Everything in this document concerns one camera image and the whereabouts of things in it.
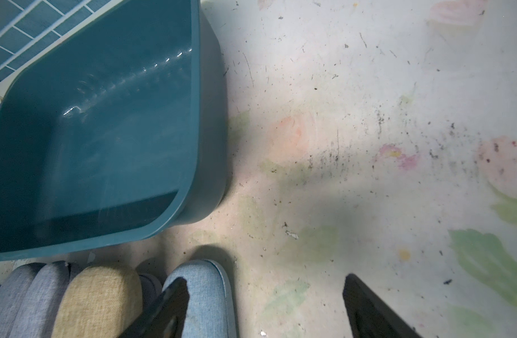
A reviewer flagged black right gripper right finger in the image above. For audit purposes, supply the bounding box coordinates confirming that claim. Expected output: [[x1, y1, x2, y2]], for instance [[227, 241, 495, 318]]
[[342, 273, 421, 338]]

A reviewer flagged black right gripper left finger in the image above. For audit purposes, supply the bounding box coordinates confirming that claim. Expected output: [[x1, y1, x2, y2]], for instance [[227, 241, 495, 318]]
[[120, 277, 189, 338]]

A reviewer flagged light blue glasses case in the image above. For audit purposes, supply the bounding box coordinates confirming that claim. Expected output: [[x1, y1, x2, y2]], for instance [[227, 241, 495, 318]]
[[163, 259, 237, 338]]

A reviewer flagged tan fabric glasses case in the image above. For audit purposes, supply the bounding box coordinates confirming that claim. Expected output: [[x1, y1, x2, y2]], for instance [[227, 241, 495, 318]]
[[51, 264, 143, 337]]

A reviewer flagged lavender fabric glasses case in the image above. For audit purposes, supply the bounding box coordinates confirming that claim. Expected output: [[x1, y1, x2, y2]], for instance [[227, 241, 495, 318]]
[[0, 263, 45, 337]]

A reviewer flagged teal plastic storage bin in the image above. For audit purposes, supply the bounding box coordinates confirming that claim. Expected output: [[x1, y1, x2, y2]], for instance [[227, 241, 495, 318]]
[[0, 1, 228, 261]]

